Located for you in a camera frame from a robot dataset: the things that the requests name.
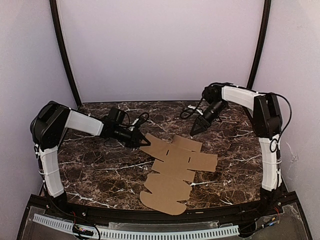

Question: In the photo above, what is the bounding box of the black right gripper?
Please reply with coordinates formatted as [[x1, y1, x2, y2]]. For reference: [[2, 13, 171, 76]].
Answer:
[[190, 101, 227, 137]]

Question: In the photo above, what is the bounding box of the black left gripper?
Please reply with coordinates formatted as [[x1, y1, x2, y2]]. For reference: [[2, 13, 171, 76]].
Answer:
[[112, 125, 150, 149]]

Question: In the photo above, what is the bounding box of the brown cardboard box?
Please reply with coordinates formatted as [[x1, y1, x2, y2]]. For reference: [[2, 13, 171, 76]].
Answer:
[[139, 133, 218, 216]]

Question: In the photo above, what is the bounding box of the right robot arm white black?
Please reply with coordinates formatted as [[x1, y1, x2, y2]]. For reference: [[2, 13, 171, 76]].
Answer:
[[190, 82, 286, 217]]

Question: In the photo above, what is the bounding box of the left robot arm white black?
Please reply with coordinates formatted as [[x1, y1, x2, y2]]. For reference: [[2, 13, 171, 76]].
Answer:
[[30, 101, 151, 218]]

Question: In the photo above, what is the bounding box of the left small circuit board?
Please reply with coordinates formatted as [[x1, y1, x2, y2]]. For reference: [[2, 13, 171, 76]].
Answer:
[[72, 224, 94, 240]]

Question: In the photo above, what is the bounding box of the small circuit board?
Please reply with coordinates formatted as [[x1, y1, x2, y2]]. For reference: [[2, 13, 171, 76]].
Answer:
[[72, 224, 94, 240], [260, 216, 280, 229]]

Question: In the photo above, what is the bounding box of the right small circuit board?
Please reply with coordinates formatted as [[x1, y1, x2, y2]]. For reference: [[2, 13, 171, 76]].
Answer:
[[260, 216, 280, 229]]

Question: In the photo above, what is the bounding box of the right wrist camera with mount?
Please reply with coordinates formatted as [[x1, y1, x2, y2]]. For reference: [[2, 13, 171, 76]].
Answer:
[[186, 105, 203, 115]]

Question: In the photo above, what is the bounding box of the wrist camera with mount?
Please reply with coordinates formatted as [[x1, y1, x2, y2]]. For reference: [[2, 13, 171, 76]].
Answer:
[[129, 118, 143, 131], [186, 105, 203, 115]]

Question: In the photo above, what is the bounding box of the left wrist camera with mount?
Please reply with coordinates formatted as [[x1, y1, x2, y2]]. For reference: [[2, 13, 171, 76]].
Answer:
[[129, 118, 143, 131]]

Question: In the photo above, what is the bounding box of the white slotted cable duct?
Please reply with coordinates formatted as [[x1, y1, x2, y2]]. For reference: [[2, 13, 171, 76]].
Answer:
[[32, 213, 240, 240]]

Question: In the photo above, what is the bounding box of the black front table rail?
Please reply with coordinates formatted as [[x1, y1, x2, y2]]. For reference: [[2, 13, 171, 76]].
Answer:
[[29, 192, 298, 228]]

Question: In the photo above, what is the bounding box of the right black frame post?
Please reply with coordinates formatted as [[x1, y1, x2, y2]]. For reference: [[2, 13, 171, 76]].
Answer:
[[246, 0, 272, 89]]

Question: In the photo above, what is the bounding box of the black frame post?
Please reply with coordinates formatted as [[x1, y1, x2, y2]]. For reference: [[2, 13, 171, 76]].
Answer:
[[246, 0, 272, 89], [49, 0, 82, 108]]

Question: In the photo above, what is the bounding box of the left black frame post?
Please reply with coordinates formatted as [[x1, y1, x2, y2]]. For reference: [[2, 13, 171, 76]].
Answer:
[[49, 0, 82, 108]]

